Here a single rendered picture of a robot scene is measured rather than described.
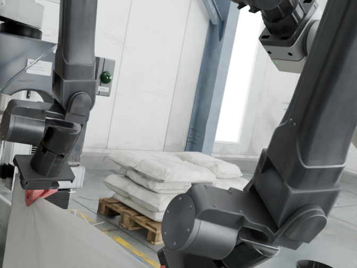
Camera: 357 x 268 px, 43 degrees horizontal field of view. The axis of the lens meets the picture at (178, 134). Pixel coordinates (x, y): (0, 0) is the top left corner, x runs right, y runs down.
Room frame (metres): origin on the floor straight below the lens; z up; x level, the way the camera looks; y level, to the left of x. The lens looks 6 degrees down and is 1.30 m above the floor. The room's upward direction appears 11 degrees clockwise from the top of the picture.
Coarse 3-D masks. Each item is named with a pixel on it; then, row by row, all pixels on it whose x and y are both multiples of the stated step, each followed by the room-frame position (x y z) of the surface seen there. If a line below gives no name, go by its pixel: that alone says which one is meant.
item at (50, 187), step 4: (20, 184) 0.79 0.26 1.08; (28, 184) 0.78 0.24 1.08; (32, 184) 0.78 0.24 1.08; (36, 184) 0.79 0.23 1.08; (40, 184) 0.79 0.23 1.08; (44, 184) 0.80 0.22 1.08; (48, 184) 0.80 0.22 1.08; (52, 184) 0.82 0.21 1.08; (56, 184) 0.83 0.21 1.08; (24, 188) 0.78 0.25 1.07; (28, 188) 0.78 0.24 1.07; (32, 188) 0.79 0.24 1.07; (36, 188) 0.79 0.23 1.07; (40, 188) 0.80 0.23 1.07; (44, 188) 0.80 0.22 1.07; (48, 188) 0.81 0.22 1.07; (52, 188) 0.82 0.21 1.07; (56, 188) 0.82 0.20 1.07; (44, 192) 0.82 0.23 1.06; (48, 192) 0.82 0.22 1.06; (52, 192) 0.83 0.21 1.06; (40, 196) 0.83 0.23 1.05; (44, 196) 0.83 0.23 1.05
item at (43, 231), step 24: (24, 192) 0.87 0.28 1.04; (24, 216) 0.86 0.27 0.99; (48, 216) 0.78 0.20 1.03; (72, 216) 0.77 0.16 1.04; (24, 240) 0.85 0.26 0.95; (48, 240) 0.77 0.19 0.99; (72, 240) 0.71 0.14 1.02; (96, 240) 0.67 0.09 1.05; (24, 264) 0.84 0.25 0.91; (48, 264) 0.76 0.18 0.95; (72, 264) 0.70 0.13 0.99; (96, 264) 0.66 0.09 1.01; (120, 264) 0.63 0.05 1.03; (144, 264) 0.61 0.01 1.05
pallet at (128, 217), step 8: (104, 200) 4.01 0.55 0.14; (112, 200) 4.03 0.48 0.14; (104, 208) 4.00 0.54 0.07; (112, 208) 3.92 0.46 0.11; (120, 208) 3.88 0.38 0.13; (128, 208) 3.95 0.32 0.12; (120, 216) 3.83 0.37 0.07; (128, 216) 3.75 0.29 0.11; (136, 216) 3.70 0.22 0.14; (144, 216) 3.74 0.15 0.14; (120, 224) 3.81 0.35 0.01; (128, 224) 3.74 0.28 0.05; (136, 224) 3.79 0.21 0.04; (144, 224) 3.60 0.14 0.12; (152, 224) 3.57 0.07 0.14; (160, 224) 3.60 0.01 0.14; (152, 232) 3.52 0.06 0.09; (160, 232) 3.53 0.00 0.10; (152, 240) 3.51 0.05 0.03; (160, 240) 3.54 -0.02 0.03
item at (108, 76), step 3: (105, 72) 1.07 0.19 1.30; (108, 72) 1.07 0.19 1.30; (102, 75) 1.06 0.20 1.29; (105, 75) 1.06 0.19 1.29; (108, 75) 1.07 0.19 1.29; (111, 75) 1.08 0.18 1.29; (102, 78) 1.06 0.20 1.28; (105, 78) 1.06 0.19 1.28; (108, 78) 1.07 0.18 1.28; (111, 78) 1.07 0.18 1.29; (102, 81) 1.07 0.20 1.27; (105, 81) 1.07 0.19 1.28; (108, 81) 1.07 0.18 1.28
